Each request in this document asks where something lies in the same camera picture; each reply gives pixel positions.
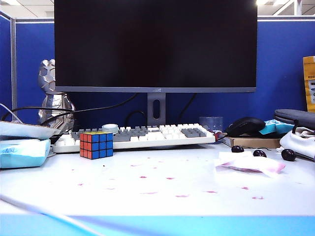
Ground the white and grey keyboard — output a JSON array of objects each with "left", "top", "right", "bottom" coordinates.
[{"left": 51, "top": 123, "right": 217, "bottom": 154}]

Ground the Rubik's cube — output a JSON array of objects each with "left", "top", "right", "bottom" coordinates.
[{"left": 79, "top": 132, "right": 114, "bottom": 160}]

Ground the black computer monitor with stand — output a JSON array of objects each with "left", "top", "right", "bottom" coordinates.
[{"left": 54, "top": 0, "right": 258, "bottom": 126}]

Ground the yellow paper bag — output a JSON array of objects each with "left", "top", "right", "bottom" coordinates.
[{"left": 303, "top": 55, "right": 315, "bottom": 113}]

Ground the light blue snack packet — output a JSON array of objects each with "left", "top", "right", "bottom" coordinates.
[{"left": 258, "top": 118, "right": 295, "bottom": 135}]

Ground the light blue wet wipes pack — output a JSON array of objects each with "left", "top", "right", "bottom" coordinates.
[{"left": 0, "top": 139, "right": 51, "bottom": 169}]

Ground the translucent white tape roll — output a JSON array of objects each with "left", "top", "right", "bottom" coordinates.
[{"left": 101, "top": 123, "right": 120, "bottom": 135}]

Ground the flat brown cardboard box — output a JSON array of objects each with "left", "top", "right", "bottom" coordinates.
[{"left": 222, "top": 134, "right": 282, "bottom": 149}]

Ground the black computer mouse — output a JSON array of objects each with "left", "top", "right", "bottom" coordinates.
[{"left": 225, "top": 117, "right": 266, "bottom": 137}]

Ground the pink stained white wet wipe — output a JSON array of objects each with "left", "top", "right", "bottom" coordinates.
[{"left": 213, "top": 151, "right": 286, "bottom": 178}]

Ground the black power cable with plug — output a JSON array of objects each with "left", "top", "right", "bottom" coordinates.
[{"left": 1, "top": 106, "right": 74, "bottom": 121}]

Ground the thin white cable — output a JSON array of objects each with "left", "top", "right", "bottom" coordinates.
[{"left": 0, "top": 103, "right": 24, "bottom": 123}]

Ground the grey zip pouch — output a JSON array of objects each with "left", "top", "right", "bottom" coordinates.
[{"left": 274, "top": 109, "right": 315, "bottom": 131}]

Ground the grey partition frame post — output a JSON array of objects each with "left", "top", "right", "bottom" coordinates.
[{"left": 9, "top": 17, "right": 18, "bottom": 121}]

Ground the white cloth bag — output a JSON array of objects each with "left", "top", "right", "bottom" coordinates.
[{"left": 279, "top": 126, "right": 315, "bottom": 159}]

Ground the clear plastic cup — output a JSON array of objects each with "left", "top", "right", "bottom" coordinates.
[{"left": 198, "top": 116, "right": 223, "bottom": 133}]

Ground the thick white cable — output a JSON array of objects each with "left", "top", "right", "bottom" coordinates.
[{"left": 0, "top": 194, "right": 104, "bottom": 236}]

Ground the silver faceted figurine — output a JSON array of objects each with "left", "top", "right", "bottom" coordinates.
[{"left": 37, "top": 59, "right": 76, "bottom": 132}]

